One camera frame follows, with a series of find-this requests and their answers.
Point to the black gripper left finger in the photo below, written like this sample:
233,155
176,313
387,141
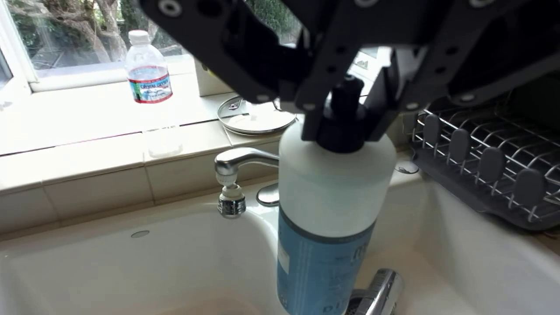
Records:
233,45

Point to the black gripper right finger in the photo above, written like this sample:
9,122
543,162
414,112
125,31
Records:
466,52

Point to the blue label white pump bottle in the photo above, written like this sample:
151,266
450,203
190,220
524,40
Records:
333,203

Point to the clear plastic water bottle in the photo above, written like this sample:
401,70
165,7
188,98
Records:
149,70

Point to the white double basin sink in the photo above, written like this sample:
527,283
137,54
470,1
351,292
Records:
176,267

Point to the chrome kitchen faucet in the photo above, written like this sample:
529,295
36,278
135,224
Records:
233,159

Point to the window with white frame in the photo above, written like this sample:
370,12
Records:
71,40

